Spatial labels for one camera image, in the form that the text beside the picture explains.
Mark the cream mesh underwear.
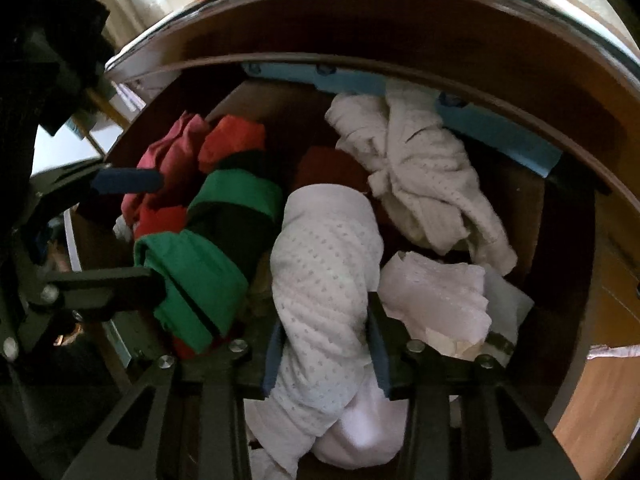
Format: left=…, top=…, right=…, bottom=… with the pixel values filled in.
left=245, top=184, right=386, bottom=480
left=325, top=80, right=518, bottom=276

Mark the green underwear dark body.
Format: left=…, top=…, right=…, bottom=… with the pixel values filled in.
left=187, top=167, right=286, bottom=241

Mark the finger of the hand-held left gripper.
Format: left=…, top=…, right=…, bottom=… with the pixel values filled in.
left=0, top=265, right=167, bottom=361
left=30, top=161, right=165, bottom=243

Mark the orange-red underwear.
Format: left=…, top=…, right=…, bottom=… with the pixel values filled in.
left=197, top=115, right=267, bottom=173

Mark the wooden drawer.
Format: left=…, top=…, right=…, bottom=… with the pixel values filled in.
left=65, top=52, right=616, bottom=480

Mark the red underwear grey waistband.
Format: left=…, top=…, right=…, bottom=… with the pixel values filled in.
left=292, top=146, right=373, bottom=201

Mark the smooth pink underwear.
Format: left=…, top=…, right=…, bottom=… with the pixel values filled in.
left=312, top=370, right=408, bottom=471

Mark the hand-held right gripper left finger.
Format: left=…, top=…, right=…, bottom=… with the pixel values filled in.
left=60, top=320, right=288, bottom=480

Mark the light blue drawer strip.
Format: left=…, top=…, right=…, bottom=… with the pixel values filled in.
left=241, top=62, right=562, bottom=177

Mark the pale pink mesh underwear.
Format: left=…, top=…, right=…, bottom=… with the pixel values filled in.
left=377, top=251, right=491, bottom=361

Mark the white cloth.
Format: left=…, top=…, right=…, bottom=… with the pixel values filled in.
left=480, top=265, right=536, bottom=346

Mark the crimson underwear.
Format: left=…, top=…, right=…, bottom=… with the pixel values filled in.
left=120, top=112, right=211, bottom=241

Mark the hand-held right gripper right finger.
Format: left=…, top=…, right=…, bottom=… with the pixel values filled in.
left=367, top=291, right=583, bottom=480

